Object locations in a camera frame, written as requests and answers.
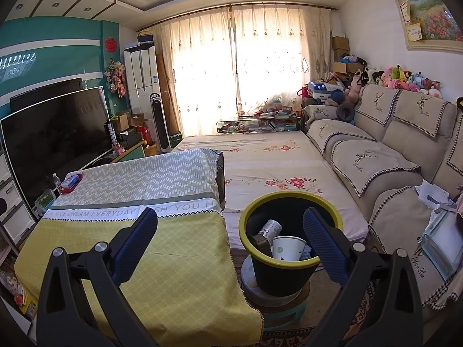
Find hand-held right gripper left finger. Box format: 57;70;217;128
36;207;160;347

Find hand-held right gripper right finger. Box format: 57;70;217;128
302;207;425;347

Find white paper cup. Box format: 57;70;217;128
272;236;308;261

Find black bin with yellow rim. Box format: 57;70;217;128
238;192;344;297

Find brown box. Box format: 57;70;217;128
251;234;273;257

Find yellow grey printed tablecloth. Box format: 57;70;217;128
14;147;264;344

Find patterned rug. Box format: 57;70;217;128
260;271;377;347

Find green plastic stool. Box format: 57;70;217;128
262;293;308;331

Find grey round tin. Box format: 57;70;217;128
240;255;312;309

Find red tissue box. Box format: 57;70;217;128
60;173;83;193

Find green television cabinet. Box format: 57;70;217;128
109;141;147;163

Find floral bedsheet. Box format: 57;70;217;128
174;130;370;250

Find clear green container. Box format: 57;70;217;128
34;190;56;210

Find black box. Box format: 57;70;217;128
119;132;142;148

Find beige sofa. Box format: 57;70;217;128
302;84;463;311

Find stack of plastic folders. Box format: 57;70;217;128
421;210;463;279

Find loose white papers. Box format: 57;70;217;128
414;182;453;212

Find colourful toy pile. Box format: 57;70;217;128
0;260;38;315

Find white tower fan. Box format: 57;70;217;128
150;93;171;152

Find white drawer cabinet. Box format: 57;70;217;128
0;152;37;243

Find large black television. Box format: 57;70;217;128
0;87;113;206

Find pile of books and toys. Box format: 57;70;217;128
240;105;302;131

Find glass coffee table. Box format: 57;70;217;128
216;116;302;134

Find tall cardboard panel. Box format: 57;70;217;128
156;54;183;136

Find star print bag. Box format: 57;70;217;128
307;80;342;102

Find pink teddy plush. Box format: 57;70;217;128
345;77;362;105

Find artificial flower decoration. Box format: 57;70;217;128
105;61;126;98

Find white standing air conditioner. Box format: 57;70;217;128
124;45;161;145

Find small black television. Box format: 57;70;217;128
9;77;84;112

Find row of plush toys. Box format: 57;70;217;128
356;64;444;98

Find cream embroidered curtain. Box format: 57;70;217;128
150;7;239;136
231;4;331;116

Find framed flower painting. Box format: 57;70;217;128
391;0;463;49

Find curtain rod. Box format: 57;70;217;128
137;3;341;31

